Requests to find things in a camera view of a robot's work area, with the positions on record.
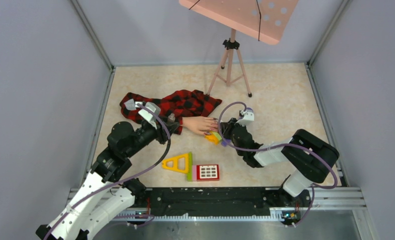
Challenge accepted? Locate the red black plaid shirt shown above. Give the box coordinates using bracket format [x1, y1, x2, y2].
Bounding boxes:
[119, 89, 223, 133]

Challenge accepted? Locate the mannequin hand with painted nails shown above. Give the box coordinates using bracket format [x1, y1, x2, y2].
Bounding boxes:
[182, 116, 218, 136]

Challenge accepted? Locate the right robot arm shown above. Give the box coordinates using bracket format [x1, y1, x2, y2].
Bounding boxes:
[218, 118, 340, 206]

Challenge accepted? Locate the pink music stand tripod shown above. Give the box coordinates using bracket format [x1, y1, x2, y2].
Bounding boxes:
[206, 28, 253, 98]

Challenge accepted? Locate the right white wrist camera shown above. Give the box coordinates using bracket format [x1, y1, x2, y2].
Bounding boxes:
[236, 107, 255, 127]

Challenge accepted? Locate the nail polish bottle grey cap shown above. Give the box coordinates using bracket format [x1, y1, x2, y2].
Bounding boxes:
[166, 113, 176, 126]

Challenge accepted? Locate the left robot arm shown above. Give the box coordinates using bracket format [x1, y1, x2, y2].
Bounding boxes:
[35, 121, 171, 240]

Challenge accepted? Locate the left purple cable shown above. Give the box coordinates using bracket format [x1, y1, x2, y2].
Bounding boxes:
[42, 103, 172, 240]

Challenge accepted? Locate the green toy plate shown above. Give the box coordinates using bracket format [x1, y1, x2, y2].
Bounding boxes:
[186, 152, 193, 182]

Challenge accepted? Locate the pink perforated stand tray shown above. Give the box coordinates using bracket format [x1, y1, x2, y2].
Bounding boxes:
[178, 0, 299, 45]

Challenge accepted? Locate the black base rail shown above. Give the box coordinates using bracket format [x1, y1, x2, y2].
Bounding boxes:
[134, 187, 296, 217]

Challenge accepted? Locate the yellow triangle toy piece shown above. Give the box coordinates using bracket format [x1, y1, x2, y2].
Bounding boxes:
[161, 152, 191, 174]

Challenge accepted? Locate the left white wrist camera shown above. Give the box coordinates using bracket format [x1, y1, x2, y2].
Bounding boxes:
[135, 101, 161, 129]

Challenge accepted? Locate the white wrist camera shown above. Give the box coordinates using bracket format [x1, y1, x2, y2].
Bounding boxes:
[135, 101, 161, 129]
[236, 107, 255, 127]

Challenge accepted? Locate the purple toy microphone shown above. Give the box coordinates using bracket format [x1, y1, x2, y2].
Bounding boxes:
[218, 107, 255, 149]

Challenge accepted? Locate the red window toy block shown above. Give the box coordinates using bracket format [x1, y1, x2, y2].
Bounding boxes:
[189, 164, 220, 182]

